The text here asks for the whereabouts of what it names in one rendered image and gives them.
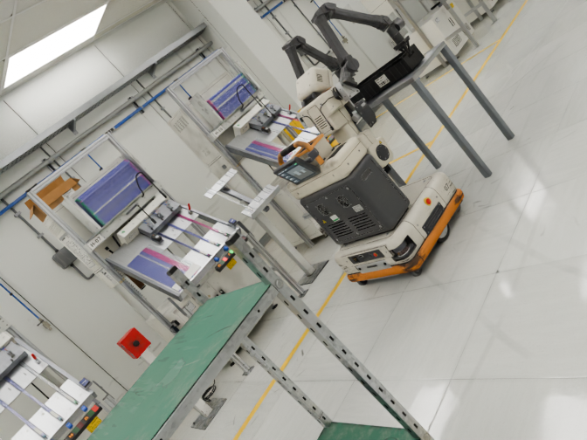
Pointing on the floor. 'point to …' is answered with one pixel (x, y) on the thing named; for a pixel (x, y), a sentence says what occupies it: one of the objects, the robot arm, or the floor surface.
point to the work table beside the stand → (439, 110)
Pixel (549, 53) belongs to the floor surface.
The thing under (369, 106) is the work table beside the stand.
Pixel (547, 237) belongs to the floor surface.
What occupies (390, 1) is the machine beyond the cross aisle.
